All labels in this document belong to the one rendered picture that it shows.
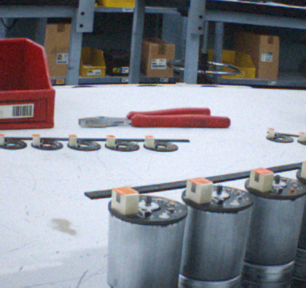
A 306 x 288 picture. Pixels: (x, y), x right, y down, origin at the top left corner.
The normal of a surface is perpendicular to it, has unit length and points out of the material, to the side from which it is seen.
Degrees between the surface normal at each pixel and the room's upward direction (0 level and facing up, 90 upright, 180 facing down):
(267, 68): 90
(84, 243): 0
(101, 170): 0
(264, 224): 90
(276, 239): 90
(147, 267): 90
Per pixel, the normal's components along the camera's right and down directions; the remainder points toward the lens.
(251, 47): -0.90, 0.06
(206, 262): -0.15, 0.22
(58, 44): 0.39, 0.26
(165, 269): 0.59, 0.24
